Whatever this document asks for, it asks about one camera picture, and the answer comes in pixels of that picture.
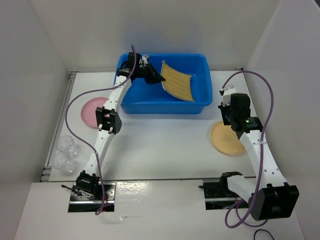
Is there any clear plastic cup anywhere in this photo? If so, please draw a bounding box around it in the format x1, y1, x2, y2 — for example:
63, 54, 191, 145
52, 152, 76, 174
56, 135, 79, 158

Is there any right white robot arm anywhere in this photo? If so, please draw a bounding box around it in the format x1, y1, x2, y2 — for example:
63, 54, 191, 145
218, 90, 299, 221

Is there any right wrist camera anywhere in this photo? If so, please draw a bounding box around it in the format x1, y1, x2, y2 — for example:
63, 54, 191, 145
219, 85, 237, 107

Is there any pink plastic plate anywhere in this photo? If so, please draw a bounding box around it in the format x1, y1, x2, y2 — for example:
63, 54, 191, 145
80, 97, 108, 129

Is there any purple cable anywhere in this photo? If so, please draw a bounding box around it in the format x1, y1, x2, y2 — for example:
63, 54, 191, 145
65, 44, 138, 216
221, 70, 273, 229

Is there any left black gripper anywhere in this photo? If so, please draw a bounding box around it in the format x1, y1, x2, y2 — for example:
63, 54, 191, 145
135, 62, 166, 84

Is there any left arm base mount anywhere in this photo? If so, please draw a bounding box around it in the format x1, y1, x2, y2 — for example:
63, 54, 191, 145
61, 171, 116, 213

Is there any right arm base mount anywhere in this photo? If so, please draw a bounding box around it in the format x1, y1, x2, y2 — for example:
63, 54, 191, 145
198, 171, 243, 210

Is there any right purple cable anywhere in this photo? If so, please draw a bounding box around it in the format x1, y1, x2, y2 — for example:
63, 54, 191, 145
221, 70, 273, 229

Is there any bamboo placemat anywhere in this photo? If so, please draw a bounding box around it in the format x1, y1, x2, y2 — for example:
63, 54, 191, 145
160, 60, 195, 102

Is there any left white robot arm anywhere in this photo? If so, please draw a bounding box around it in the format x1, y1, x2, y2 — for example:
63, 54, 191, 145
76, 52, 165, 201

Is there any orange plastic plate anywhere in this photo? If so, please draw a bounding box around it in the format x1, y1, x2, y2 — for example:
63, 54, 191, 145
210, 121, 246, 156

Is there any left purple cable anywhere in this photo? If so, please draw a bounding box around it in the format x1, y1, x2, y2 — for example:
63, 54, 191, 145
65, 44, 138, 216

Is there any black cable on floor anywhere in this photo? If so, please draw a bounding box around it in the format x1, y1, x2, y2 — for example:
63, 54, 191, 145
253, 228, 276, 240

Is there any blue plastic bin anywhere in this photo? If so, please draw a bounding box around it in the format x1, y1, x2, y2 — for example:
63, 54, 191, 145
121, 52, 213, 115

